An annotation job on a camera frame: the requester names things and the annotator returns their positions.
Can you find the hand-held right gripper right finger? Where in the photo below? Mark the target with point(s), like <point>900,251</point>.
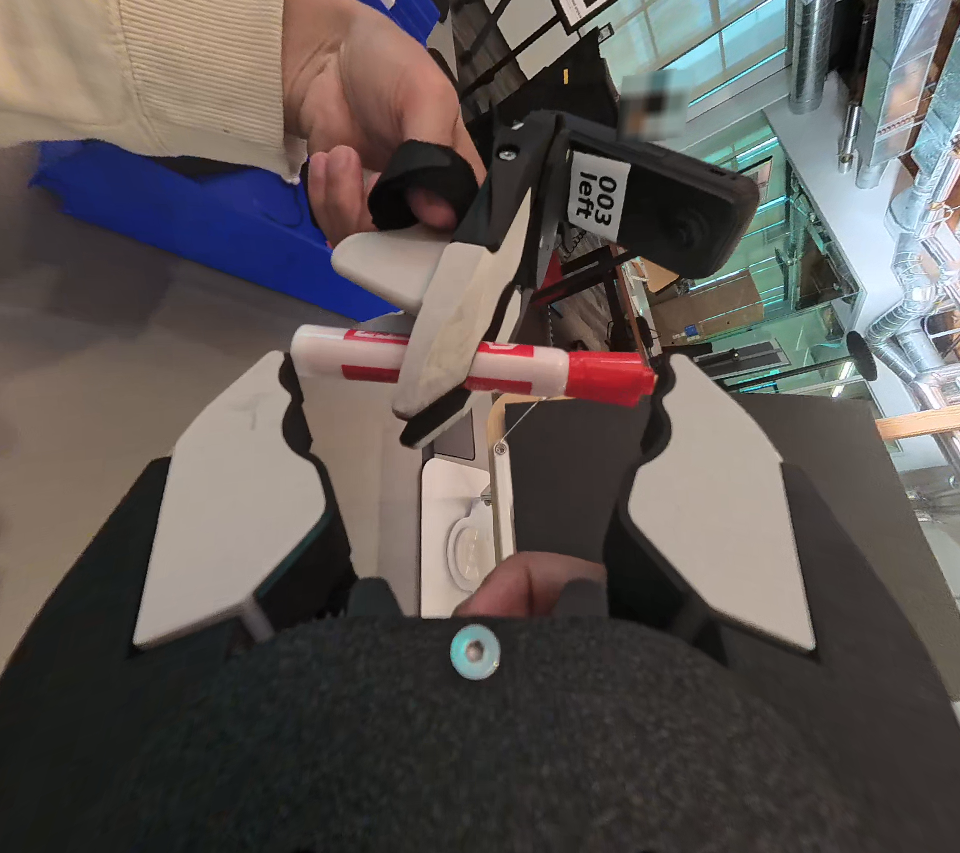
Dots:
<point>720,515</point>

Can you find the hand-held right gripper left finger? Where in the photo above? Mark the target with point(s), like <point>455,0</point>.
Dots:
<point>232,508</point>

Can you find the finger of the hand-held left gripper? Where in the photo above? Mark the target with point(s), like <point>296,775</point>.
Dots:
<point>457,313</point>
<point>510,317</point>

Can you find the red and white marker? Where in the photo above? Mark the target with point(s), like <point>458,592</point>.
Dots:
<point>525,369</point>

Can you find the grey desk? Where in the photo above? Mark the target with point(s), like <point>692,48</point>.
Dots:
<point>112,358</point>

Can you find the person's right hand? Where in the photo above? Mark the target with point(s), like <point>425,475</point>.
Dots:
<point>525,583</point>

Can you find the person's left hand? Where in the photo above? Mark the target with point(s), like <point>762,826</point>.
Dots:
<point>360,88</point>

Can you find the black mat on table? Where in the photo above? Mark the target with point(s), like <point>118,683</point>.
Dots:
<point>457,437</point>

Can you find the black board with wooden rim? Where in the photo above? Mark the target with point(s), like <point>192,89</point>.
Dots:
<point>570,478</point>

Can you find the white bar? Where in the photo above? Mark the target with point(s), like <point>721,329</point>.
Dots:
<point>502,500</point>

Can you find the silver duct with vents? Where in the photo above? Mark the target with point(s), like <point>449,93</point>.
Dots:
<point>814,43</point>

